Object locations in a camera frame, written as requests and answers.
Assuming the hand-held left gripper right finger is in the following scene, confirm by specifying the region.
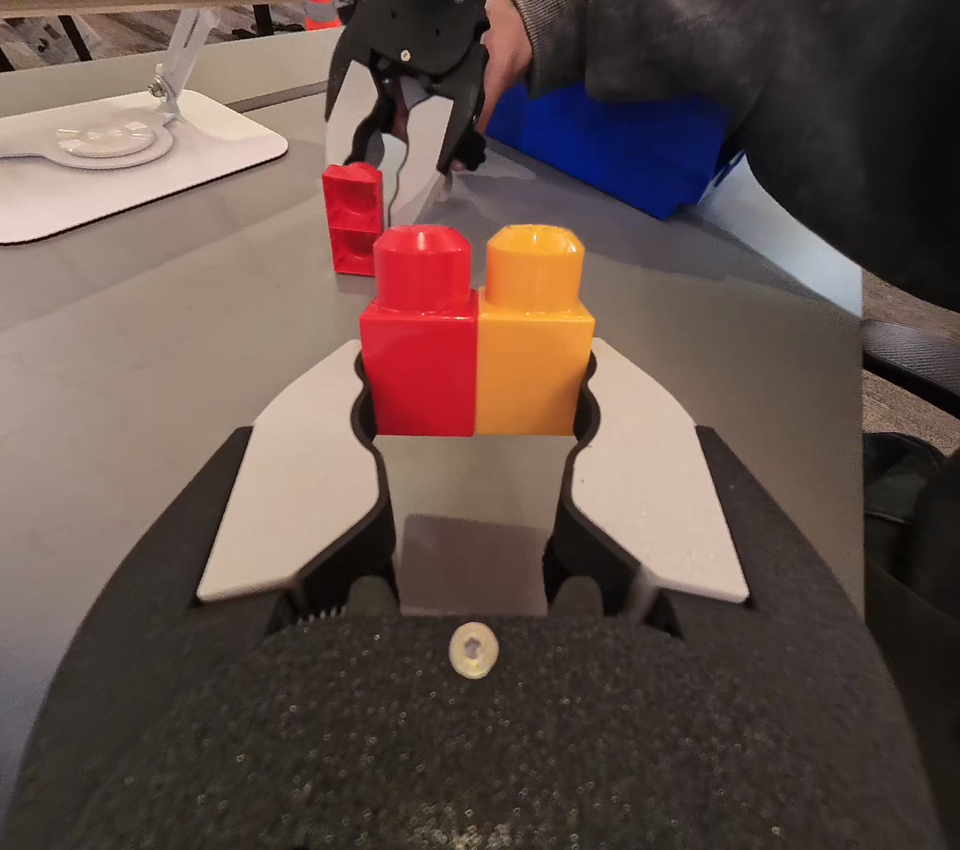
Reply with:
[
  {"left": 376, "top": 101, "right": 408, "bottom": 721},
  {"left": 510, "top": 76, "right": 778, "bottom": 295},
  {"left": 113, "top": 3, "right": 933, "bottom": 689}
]
[{"left": 553, "top": 337, "right": 753, "bottom": 622}]

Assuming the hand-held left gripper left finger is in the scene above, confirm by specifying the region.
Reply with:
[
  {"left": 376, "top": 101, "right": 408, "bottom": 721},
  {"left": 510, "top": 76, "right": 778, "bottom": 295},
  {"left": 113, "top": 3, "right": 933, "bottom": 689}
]
[{"left": 195, "top": 339, "right": 397, "bottom": 615}]

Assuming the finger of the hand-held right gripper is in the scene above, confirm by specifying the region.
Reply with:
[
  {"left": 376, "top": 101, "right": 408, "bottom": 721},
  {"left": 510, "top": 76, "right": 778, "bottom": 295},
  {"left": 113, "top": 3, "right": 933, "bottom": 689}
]
[
  {"left": 324, "top": 61, "right": 391, "bottom": 170},
  {"left": 384, "top": 78, "right": 460, "bottom": 215}
]

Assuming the red two-stud toy block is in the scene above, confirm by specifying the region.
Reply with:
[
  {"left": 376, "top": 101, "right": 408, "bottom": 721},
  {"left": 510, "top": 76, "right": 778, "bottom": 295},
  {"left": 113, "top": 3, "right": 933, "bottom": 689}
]
[{"left": 321, "top": 162, "right": 386, "bottom": 278}]

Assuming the red single-stud toy block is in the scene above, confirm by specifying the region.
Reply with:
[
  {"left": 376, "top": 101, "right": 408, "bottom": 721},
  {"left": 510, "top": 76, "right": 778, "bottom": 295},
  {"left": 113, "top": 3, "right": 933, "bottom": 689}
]
[{"left": 360, "top": 225, "right": 480, "bottom": 437}]

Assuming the yellow single-stud toy block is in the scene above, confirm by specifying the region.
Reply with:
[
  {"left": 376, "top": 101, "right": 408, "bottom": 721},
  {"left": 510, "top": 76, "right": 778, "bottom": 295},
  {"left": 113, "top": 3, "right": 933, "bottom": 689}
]
[{"left": 474, "top": 225, "right": 597, "bottom": 436}]

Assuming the blue plastic storage bin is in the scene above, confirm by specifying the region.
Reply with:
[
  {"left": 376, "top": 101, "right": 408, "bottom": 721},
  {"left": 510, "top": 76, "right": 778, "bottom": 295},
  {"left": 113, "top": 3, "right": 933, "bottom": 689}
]
[{"left": 486, "top": 81, "right": 745, "bottom": 221}]

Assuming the grey desk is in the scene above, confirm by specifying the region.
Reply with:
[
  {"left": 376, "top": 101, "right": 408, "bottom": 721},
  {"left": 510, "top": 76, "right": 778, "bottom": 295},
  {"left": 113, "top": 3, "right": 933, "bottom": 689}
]
[{"left": 0, "top": 25, "right": 864, "bottom": 799}]

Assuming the person's right hand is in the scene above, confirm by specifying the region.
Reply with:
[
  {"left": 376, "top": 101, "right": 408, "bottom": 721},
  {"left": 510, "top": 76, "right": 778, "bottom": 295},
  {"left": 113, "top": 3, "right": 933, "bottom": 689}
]
[{"left": 478, "top": 0, "right": 535, "bottom": 125}]

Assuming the white stand with wooden board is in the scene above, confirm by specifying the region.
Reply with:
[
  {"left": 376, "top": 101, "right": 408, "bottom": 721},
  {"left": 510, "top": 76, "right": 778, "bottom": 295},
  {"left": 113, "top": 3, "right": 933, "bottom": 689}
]
[{"left": 0, "top": 0, "right": 335, "bottom": 245}]

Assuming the dark desk cable flap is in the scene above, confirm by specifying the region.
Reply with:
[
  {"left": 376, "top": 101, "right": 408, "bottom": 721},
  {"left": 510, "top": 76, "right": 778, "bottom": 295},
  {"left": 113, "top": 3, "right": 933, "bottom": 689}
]
[{"left": 225, "top": 78, "right": 331, "bottom": 114}]

